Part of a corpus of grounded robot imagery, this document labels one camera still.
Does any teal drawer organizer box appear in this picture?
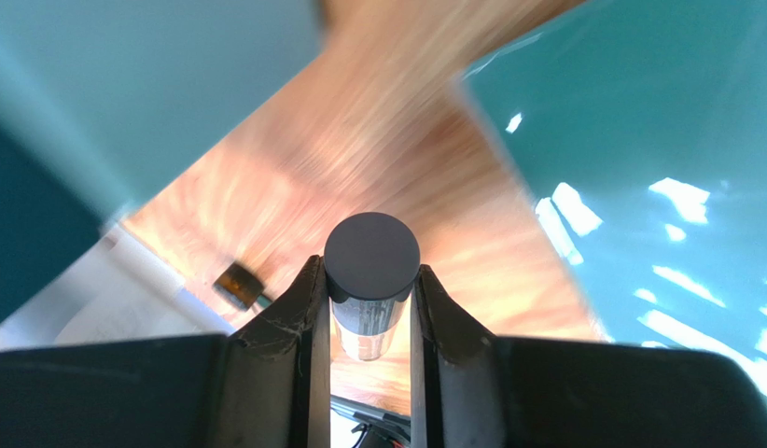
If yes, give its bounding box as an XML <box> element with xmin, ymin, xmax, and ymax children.
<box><xmin>0</xmin><ymin>1</ymin><xmax>323</xmax><ymax>323</ymax></box>

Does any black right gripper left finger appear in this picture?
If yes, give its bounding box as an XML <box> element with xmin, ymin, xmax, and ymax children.
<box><xmin>228</xmin><ymin>256</ymin><xmax>330</xmax><ymax>447</ymax></box>

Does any teal flat box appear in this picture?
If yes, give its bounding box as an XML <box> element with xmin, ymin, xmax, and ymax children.
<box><xmin>462</xmin><ymin>1</ymin><xmax>767</xmax><ymax>397</ymax></box>

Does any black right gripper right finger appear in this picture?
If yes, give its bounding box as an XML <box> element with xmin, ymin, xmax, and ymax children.
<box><xmin>411</xmin><ymin>264</ymin><xmax>502</xmax><ymax>447</ymax></box>

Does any beige foundation tube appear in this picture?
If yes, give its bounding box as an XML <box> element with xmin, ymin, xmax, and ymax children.
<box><xmin>323</xmin><ymin>212</ymin><xmax>421</xmax><ymax>362</ymax></box>

